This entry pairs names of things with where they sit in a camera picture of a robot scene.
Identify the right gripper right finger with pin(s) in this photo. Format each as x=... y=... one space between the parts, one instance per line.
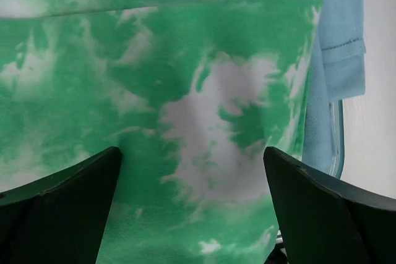
x=325 y=220

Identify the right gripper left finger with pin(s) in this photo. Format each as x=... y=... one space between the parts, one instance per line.
x=60 y=218

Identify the green tie-dye trousers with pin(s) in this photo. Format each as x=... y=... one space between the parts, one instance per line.
x=191 y=91

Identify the blue plastic tray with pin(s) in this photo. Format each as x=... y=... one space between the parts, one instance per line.
x=338 y=140

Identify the light blue folded cloth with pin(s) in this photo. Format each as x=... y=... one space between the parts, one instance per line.
x=337 y=73

